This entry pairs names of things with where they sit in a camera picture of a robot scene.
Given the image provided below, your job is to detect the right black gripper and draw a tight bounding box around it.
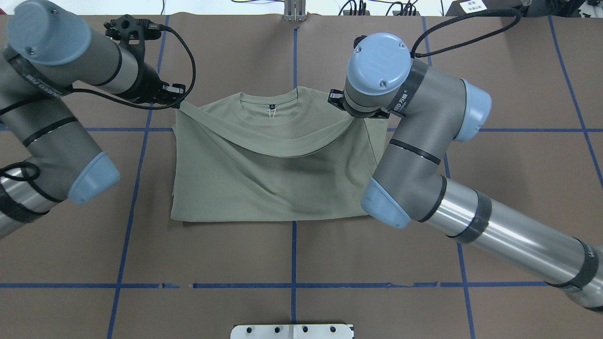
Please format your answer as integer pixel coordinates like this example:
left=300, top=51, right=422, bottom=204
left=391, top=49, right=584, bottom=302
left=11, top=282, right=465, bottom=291
left=329, top=89, right=390, bottom=119

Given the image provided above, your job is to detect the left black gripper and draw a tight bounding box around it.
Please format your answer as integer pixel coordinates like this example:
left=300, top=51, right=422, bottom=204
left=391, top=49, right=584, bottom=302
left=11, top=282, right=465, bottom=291
left=104, top=15, right=186, bottom=107

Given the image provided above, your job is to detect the olive green long-sleeve shirt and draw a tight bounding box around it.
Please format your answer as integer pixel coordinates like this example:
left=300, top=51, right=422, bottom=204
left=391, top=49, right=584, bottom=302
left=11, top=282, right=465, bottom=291
left=171, top=87, right=388, bottom=223

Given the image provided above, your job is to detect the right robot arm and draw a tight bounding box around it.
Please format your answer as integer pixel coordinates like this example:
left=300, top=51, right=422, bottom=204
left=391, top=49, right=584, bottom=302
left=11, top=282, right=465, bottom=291
left=329, top=32, right=603, bottom=314

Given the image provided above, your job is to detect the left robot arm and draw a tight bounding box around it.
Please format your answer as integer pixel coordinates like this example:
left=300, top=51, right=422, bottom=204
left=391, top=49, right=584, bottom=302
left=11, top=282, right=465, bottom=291
left=0, top=0, right=193, bottom=238

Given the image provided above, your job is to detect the black box with label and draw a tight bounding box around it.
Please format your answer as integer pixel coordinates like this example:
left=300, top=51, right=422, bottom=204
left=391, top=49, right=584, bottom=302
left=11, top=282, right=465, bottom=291
left=444, top=0, right=532, bottom=16

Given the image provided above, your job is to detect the aluminium frame post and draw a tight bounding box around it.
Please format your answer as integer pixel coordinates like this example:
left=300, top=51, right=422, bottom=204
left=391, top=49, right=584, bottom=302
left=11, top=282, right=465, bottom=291
left=284, top=0, right=307, bottom=22

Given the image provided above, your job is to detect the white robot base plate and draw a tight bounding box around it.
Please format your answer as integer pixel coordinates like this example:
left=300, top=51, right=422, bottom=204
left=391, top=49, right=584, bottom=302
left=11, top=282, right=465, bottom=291
left=230, top=323, right=355, bottom=339

